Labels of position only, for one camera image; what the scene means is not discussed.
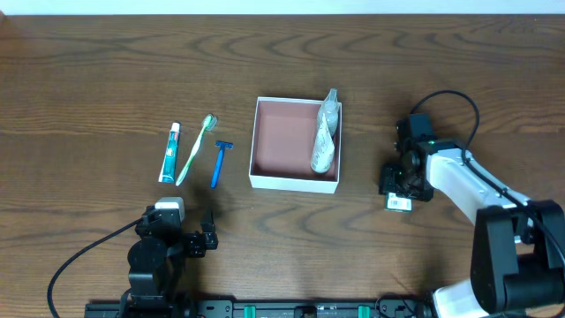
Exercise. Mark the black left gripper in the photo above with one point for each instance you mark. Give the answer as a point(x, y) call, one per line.
point(194, 241)

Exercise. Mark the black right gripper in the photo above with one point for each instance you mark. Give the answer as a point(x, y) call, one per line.
point(395, 183)

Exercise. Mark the green white soap bar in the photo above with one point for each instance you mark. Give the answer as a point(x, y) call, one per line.
point(397, 204)

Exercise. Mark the white tube gold cap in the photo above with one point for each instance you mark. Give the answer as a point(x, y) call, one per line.
point(324, 147)

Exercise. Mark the blue liquid clear bottle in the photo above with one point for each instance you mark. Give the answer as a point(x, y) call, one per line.
point(329, 110)

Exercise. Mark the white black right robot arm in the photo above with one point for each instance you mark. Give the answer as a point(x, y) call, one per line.
point(517, 257)

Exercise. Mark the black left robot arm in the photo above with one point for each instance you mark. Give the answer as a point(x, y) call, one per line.
point(157, 261)

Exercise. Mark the teal toothpaste tube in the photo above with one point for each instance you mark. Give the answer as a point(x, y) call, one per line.
point(167, 173)

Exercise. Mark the blue disposable razor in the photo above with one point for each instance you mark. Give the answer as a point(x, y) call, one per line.
point(222, 145)

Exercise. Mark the green white toothbrush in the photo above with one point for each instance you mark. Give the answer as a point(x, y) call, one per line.
point(208, 124)

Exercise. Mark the white box pink interior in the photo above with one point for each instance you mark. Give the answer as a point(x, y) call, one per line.
point(282, 144)

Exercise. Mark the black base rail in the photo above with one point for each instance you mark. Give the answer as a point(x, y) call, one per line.
point(382, 308)

